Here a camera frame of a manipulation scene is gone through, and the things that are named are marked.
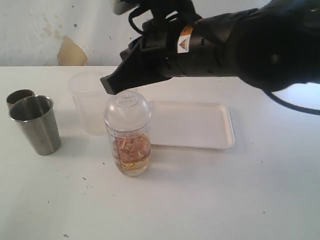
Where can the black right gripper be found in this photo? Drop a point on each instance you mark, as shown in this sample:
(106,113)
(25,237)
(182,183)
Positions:
(168,46)

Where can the translucent white plastic cup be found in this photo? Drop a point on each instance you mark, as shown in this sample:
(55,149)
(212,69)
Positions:
(90,100)

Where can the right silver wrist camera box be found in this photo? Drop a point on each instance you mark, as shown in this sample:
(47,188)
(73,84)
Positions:
(120,7)

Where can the stainless steel cup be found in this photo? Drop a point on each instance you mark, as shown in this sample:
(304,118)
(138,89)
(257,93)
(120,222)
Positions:
(35,117)

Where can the clear dome shaker lid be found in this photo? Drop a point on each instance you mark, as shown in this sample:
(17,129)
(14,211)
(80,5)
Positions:
(127,111)

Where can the brown wooden cup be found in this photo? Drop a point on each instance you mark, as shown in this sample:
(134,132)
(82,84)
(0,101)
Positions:
(18,95)

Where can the clear plastic shaker cup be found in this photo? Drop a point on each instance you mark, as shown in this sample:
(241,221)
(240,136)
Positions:
(133,169)

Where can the white rectangular plastic tray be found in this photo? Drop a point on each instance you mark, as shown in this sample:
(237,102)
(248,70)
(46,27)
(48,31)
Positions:
(191,125)

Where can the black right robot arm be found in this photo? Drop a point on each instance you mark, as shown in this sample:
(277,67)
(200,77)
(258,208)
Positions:
(269,48)

